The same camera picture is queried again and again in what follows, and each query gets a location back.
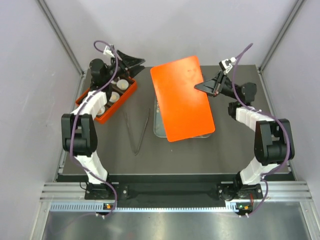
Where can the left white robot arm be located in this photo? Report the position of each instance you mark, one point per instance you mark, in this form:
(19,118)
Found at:
(79,136)

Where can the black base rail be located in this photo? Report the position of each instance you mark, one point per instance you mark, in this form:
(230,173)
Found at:
(166,190)

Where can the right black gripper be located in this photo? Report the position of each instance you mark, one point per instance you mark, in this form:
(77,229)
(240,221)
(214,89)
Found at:
(210,87)

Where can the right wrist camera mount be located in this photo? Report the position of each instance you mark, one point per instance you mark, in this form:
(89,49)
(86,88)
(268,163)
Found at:
(227,64)

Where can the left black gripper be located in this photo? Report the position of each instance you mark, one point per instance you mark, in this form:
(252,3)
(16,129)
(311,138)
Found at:
(128,61)

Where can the floral blue tray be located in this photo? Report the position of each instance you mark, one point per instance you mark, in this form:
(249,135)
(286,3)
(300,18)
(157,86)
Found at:
(158,126)

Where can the metal tongs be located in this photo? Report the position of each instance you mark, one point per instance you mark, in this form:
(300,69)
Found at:
(135,142)

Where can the grey cable duct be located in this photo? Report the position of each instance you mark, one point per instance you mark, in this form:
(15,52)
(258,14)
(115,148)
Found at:
(102,207)

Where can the orange box lid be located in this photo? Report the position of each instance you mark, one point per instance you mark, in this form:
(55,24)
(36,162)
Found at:
(185,111)

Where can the orange chocolate box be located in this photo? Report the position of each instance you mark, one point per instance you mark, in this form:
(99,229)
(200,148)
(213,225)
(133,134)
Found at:
(90,104)

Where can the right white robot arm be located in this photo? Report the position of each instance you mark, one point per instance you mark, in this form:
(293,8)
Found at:
(273,141)

